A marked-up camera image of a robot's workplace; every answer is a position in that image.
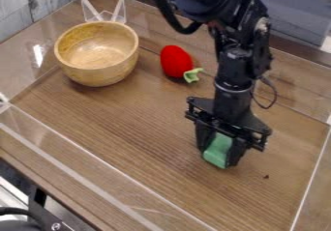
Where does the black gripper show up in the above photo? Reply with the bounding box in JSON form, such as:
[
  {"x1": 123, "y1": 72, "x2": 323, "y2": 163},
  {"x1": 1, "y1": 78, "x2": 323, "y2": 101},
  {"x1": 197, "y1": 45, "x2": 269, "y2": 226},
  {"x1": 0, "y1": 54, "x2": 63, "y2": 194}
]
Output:
[{"x1": 185, "y1": 82, "x2": 272, "y2": 167}]

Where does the green rectangular block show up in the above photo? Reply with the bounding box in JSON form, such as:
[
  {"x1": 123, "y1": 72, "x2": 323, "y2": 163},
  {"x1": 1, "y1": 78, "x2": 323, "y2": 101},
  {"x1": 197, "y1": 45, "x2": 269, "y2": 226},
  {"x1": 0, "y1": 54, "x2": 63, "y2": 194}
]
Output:
[{"x1": 202, "y1": 133, "x2": 233, "y2": 169}]

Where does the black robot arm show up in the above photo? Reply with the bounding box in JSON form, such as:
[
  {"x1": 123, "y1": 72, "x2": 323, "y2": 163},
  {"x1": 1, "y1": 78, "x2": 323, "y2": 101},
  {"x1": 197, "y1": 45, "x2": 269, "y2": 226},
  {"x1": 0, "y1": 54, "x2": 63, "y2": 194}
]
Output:
[{"x1": 154, "y1": 0, "x2": 273, "y2": 169}]

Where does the light brown wooden bowl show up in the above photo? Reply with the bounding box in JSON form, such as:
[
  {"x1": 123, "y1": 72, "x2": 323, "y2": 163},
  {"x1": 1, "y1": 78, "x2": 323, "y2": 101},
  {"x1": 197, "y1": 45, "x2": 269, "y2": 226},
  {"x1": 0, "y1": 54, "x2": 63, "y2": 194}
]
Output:
[{"x1": 55, "y1": 21, "x2": 139, "y2": 87}]

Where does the red felt strawberry toy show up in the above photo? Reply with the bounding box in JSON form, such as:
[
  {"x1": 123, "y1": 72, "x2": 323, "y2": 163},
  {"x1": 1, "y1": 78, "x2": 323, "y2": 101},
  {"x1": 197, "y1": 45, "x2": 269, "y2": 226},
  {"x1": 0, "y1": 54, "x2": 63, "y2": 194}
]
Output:
[{"x1": 161, "y1": 45, "x2": 202, "y2": 83}]

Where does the grey blue sofa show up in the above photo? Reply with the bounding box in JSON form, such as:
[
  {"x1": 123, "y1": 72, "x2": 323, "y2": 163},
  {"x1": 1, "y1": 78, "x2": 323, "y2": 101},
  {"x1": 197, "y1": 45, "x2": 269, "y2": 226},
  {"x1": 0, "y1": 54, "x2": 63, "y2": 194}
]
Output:
[{"x1": 261, "y1": 0, "x2": 331, "y2": 46}]

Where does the black metal table bracket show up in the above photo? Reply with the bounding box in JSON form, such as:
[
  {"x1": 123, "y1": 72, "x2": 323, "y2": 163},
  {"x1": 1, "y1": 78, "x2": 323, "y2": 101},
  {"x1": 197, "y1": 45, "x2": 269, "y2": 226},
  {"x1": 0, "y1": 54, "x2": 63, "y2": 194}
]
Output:
[{"x1": 28, "y1": 187, "x2": 75, "y2": 231}]

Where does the black cable bottom left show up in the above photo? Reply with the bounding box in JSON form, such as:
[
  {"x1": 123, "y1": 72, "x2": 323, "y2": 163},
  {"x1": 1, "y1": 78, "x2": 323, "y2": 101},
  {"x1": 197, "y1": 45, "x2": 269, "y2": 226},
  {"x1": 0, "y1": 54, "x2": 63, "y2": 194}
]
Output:
[{"x1": 0, "y1": 207, "x2": 36, "y2": 231}]

